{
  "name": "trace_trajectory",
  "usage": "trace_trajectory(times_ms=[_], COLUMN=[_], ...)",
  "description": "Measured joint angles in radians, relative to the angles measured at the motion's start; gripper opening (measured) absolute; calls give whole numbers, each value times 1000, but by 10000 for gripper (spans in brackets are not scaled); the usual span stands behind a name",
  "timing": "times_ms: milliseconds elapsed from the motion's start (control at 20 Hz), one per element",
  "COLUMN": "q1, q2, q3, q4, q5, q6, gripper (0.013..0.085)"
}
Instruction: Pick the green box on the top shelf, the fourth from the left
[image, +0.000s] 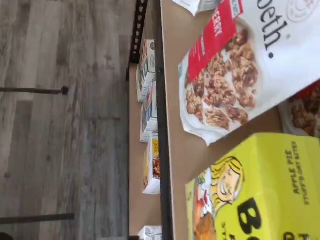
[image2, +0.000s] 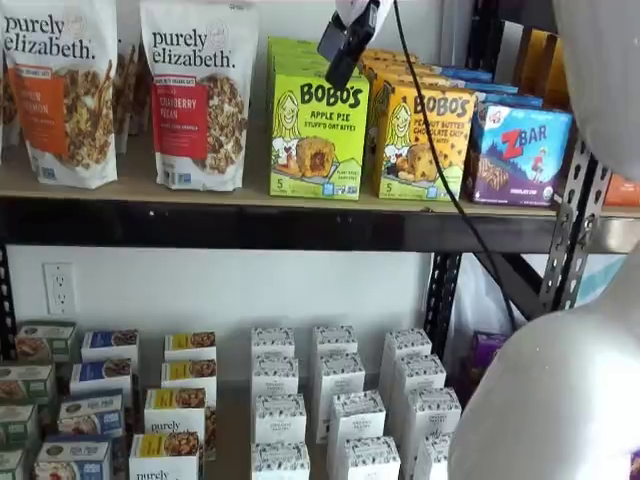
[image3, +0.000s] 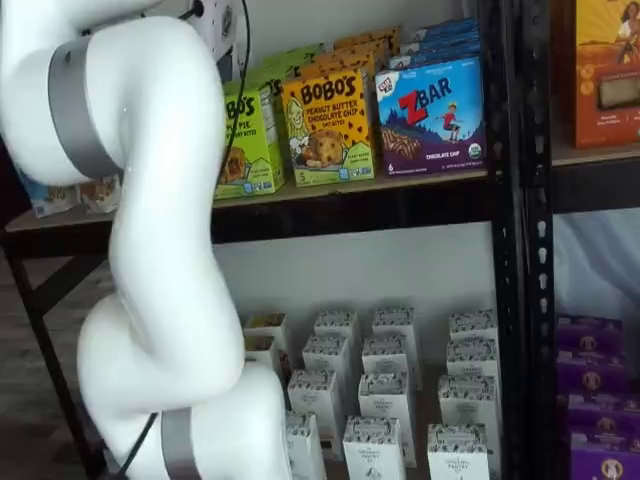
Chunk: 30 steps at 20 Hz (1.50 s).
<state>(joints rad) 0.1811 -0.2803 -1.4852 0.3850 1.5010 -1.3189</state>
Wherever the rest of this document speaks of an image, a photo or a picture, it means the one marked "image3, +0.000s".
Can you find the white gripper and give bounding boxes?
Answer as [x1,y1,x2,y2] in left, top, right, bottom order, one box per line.
[196,0,248,82]

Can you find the green Bobo's apple pie box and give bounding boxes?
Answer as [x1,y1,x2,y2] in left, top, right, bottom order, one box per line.
[249,62,289,101]
[213,74,287,199]
[254,52,321,76]
[269,42,326,59]

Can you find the yellow Bobo's peanut butter box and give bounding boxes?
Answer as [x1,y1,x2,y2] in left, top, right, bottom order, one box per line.
[332,24,402,47]
[319,37,395,59]
[299,49,389,84]
[281,67,376,188]

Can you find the long wooden shelf board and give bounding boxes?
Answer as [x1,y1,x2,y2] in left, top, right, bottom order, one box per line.
[3,167,495,232]

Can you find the black metal shelf rack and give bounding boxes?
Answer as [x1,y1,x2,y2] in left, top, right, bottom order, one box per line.
[0,0,640,480]

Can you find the blue purple Zbar box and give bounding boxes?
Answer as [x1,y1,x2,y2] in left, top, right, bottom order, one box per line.
[412,17,480,37]
[374,55,489,177]
[399,29,481,49]
[388,42,482,69]

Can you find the yellow white granola box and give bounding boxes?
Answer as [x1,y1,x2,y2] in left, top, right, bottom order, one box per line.
[243,335,277,374]
[243,312,290,351]

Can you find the white speckled pantry box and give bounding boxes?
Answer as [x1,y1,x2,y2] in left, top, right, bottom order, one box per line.
[372,306,417,346]
[361,335,412,381]
[445,338,500,381]
[448,309,497,346]
[284,410,327,480]
[358,372,417,454]
[342,415,407,480]
[427,423,490,480]
[302,334,351,381]
[313,310,361,351]
[287,368,344,441]
[438,374,500,431]

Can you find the orange cardboard box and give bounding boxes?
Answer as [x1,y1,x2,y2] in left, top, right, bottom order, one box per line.
[573,0,640,150]

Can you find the short wooden shelf board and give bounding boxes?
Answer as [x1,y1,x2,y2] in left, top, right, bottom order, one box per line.
[551,142,640,167]

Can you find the purple snack box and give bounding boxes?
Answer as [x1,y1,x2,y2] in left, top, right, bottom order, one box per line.
[556,314,624,361]
[567,392,640,436]
[556,355,626,397]
[569,432,640,480]

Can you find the granola bag with red label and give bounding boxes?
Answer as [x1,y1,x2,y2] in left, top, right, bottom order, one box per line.
[77,172,124,215]

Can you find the granola bag with orange label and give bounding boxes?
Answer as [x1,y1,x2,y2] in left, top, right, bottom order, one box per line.
[19,169,81,219]

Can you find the white patterned-top boxes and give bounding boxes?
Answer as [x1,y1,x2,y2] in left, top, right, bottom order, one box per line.
[239,319,501,480]

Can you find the white plastic sheet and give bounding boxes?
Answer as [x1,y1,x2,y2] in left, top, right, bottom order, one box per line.
[552,212,640,319]

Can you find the black cable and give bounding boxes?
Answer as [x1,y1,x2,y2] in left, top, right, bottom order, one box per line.
[174,0,251,189]
[115,410,162,480]

